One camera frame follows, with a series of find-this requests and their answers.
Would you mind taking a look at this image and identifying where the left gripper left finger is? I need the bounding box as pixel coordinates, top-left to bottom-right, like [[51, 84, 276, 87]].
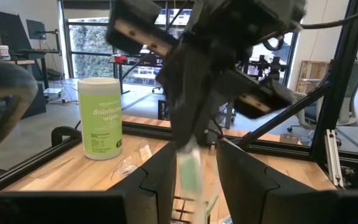
[[109, 141, 177, 224]]

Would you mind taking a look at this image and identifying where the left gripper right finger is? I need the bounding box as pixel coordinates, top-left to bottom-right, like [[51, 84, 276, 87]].
[[216, 138, 338, 224]]

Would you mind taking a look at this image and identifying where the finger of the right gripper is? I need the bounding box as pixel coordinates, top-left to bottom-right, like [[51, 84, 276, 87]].
[[199, 74, 229, 146], [159, 52, 204, 149]]

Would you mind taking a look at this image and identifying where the green toothbrush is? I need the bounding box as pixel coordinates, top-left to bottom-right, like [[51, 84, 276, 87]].
[[176, 136, 206, 224]]

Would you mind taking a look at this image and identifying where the black monitor on arm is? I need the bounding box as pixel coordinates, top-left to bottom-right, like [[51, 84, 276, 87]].
[[25, 19, 47, 40]]

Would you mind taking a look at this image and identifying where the cardboard box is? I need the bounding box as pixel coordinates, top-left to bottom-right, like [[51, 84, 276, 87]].
[[279, 133, 301, 146]]

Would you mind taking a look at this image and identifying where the red object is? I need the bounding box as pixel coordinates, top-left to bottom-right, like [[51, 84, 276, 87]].
[[111, 54, 127, 65]]

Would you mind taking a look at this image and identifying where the green disinfecting wipes canister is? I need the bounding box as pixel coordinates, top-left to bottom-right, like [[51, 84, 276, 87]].
[[76, 77, 124, 161]]

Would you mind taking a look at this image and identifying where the wooden pallet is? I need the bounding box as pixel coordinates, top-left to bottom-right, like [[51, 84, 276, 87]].
[[296, 60, 331, 95]]

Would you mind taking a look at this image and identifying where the black table clamp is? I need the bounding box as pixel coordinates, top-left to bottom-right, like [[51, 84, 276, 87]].
[[50, 125, 84, 147]]

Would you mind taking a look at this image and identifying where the grey office chair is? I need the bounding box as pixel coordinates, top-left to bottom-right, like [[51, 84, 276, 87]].
[[287, 58, 358, 134]]

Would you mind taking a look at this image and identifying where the black background desk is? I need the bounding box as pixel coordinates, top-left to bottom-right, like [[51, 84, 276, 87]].
[[4, 48, 62, 90]]

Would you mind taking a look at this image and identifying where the black monitor back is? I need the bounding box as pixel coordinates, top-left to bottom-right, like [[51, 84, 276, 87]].
[[0, 10, 28, 53]]

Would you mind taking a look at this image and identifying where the small white jar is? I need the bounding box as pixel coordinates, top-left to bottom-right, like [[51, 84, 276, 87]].
[[0, 44, 11, 60]]

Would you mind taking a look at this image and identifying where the black wire caddy rack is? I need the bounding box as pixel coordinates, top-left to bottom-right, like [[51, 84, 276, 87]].
[[168, 193, 229, 224]]

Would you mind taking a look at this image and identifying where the silver aluminium bracket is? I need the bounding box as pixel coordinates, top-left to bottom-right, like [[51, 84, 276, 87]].
[[324, 128, 345, 189]]

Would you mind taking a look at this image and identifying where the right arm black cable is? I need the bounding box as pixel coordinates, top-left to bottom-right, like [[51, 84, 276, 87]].
[[300, 0, 358, 30]]

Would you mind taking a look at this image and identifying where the black aluminium table frame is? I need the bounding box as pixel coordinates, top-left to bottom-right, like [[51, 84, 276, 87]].
[[0, 0, 358, 200]]

